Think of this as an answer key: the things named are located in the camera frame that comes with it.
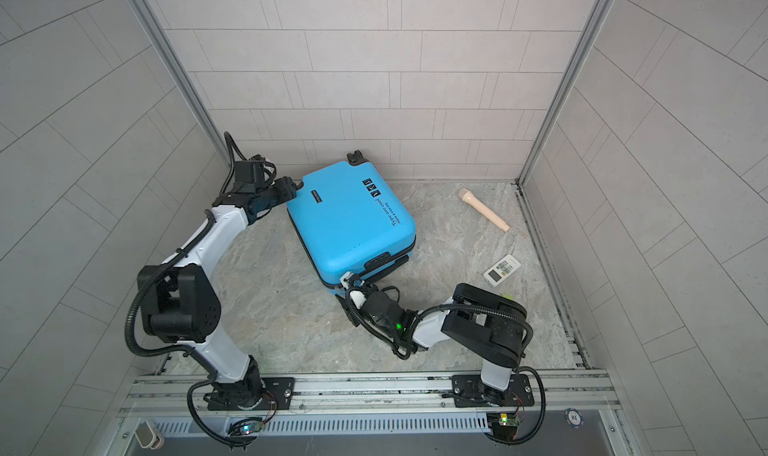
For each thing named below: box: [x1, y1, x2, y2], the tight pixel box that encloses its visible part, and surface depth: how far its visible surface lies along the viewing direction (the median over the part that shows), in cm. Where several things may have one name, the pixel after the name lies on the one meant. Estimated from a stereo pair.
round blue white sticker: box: [565, 408, 584, 428], surface depth 69 cm
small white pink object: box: [134, 420, 165, 450], surface depth 64 cm
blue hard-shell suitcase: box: [286, 150, 417, 294], surface depth 86 cm
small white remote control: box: [483, 254, 521, 287], surface depth 93 cm
